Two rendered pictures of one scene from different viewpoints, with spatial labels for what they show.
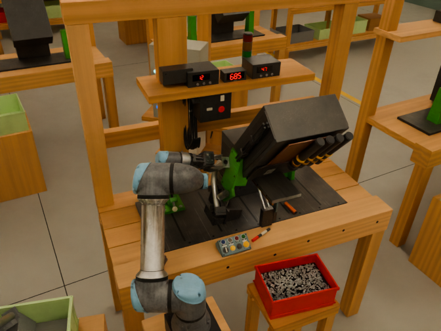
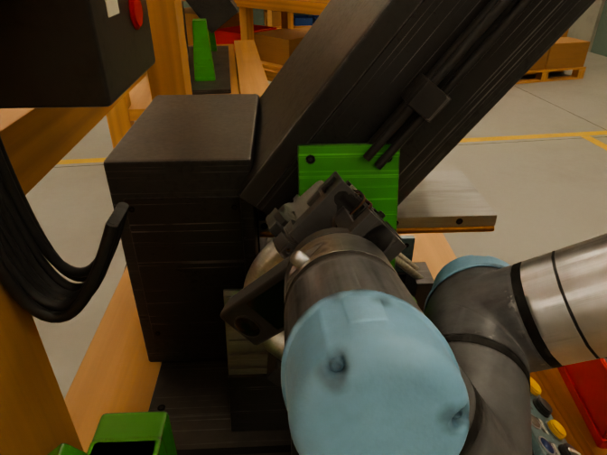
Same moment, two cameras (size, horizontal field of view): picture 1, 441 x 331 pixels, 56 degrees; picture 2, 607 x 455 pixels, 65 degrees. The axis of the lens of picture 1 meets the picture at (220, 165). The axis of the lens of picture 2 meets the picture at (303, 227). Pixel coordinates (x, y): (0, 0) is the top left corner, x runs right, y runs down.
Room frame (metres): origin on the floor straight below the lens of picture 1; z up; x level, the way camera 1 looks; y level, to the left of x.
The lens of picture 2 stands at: (1.58, 0.41, 1.46)
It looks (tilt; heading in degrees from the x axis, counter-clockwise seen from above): 31 degrees down; 291
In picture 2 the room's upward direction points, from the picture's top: straight up
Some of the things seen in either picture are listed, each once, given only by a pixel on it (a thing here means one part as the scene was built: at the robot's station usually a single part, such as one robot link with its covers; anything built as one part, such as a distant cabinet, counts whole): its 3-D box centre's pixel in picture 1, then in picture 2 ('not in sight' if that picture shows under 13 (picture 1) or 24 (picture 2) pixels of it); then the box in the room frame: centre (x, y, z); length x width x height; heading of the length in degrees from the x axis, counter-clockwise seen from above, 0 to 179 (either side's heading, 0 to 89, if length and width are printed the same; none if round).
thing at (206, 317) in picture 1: (190, 315); not in sight; (1.00, 0.09, 0.99); 0.15 x 0.15 x 0.10
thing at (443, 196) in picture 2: (267, 177); (354, 201); (1.75, -0.24, 1.11); 0.39 x 0.16 x 0.03; 24
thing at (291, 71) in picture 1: (228, 78); not in sight; (2.04, -0.02, 1.52); 0.90 x 0.25 x 0.04; 114
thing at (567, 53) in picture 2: not in sight; (528, 44); (1.19, -6.59, 0.37); 1.20 x 0.80 x 0.74; 37
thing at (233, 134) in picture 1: (251, 159); (208, 220); (1.98, -0.17, 1.07); 0.30 x 0.18 x 0.34; 114
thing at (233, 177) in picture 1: (237, 170); (344, 219); (1.72, -0.09, 1.17); 0.13 x 0.12 x 0.20; 114
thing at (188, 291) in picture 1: (187, 295); not in sight; (1.00, 0.10, 1.11); 0.13 x 0.12 x 0.14; 91
